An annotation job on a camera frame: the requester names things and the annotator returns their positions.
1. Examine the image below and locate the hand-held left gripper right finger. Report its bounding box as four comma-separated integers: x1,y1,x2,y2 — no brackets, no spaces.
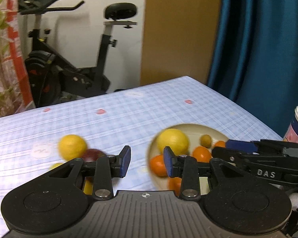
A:
163,146,251,200

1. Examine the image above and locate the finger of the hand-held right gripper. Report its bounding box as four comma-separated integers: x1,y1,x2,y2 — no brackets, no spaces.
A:
212,147,283,170
226,139,298,154

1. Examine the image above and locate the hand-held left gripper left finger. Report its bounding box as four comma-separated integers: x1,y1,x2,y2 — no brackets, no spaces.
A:
43,146,132,200

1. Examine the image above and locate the large yellow lemon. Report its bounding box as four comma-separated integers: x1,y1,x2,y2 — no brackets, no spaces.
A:
156,128,190,156

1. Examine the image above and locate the small tan round fruit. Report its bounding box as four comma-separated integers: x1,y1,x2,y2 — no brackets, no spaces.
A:
200,134,212,148

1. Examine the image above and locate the dark purple passion fruit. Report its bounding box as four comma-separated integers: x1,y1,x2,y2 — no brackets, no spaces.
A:
80,149,108,164

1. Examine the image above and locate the cream round plate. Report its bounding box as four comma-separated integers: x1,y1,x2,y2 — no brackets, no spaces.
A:
146,123,229,197

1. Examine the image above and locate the golden yellow orange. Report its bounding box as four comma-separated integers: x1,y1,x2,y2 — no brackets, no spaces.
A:
83,180,94,196

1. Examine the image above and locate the large yellow citrus fruit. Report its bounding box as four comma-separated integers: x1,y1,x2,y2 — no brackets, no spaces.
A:
58,134,88,160

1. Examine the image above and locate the pale yellow-green apple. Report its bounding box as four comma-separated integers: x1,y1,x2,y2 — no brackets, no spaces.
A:
48,163,65,172

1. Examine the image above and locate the blue plaid tablecloth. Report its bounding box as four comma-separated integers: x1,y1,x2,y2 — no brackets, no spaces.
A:
0,76,283,238

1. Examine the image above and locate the dark blue curtain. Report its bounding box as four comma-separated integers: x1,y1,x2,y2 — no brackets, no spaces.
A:
206,0,298,139

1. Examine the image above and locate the black exercise bike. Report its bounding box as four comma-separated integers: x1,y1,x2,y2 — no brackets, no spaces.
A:
18,0,138,108

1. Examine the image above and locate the wooden door panel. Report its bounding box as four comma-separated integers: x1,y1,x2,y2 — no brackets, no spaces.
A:
140,0,223,87

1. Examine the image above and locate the printed backdrop cloth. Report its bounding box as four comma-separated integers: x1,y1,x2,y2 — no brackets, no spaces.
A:
0,0,36,119

